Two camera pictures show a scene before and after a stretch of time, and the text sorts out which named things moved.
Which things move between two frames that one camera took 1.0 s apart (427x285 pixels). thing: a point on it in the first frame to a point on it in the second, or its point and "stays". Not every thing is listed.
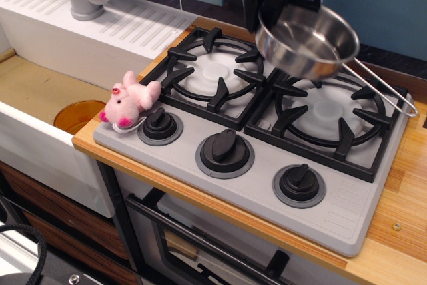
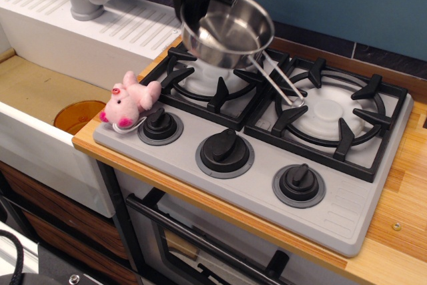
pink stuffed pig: (129, 99) stays
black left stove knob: (161, 129) stays
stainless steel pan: (311, 44) to (238, 29)
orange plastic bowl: (75, 116) stays
